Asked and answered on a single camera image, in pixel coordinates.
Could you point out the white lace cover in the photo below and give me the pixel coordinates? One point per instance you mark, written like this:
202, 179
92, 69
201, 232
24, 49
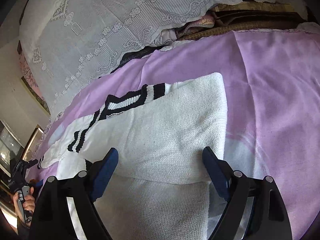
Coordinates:
105, 20

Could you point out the grey satin pillow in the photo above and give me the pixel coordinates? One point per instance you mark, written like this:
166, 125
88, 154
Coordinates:
166, 36

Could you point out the floral bedsheet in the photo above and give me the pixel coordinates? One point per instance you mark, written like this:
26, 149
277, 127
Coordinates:
28, 75

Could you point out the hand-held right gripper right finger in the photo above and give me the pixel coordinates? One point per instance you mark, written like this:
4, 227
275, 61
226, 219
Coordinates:
217, 173

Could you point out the person's left hand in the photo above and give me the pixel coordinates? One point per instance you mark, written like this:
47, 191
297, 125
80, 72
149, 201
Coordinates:
28, 202

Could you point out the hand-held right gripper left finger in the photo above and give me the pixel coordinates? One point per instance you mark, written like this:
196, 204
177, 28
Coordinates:
107, 171

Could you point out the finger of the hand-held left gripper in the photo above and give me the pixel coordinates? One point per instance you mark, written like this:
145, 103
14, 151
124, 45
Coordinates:
30, 163

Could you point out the black cloth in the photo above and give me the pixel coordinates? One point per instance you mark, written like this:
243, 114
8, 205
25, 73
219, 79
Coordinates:
132, 55

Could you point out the white knit sweater black stripes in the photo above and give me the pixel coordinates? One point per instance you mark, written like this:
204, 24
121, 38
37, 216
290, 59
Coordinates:
175, 135

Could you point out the purple bedsheet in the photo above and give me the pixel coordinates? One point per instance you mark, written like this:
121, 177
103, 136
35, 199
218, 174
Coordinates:
275, 100

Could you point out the wooden framed glass cabinet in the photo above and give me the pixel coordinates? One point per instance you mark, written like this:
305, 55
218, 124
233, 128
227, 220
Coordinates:
15, 142

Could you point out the pink patterned quilt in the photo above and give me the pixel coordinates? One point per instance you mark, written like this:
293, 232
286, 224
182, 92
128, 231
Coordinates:
200, 22

